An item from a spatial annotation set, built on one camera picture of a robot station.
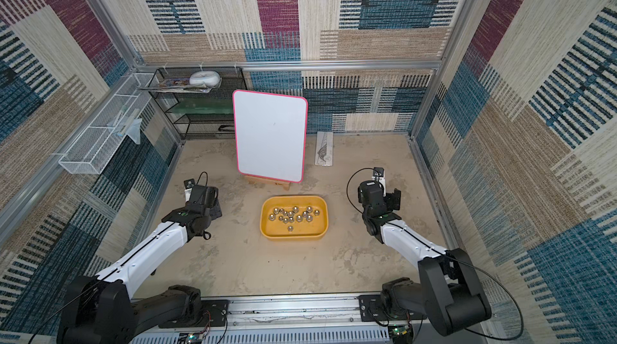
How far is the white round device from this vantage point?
0.89 metres

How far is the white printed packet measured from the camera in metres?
1.13

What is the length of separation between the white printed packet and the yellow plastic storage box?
19 cm

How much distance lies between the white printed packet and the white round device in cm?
52

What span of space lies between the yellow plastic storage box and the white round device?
478 mm

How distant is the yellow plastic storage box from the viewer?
907mm
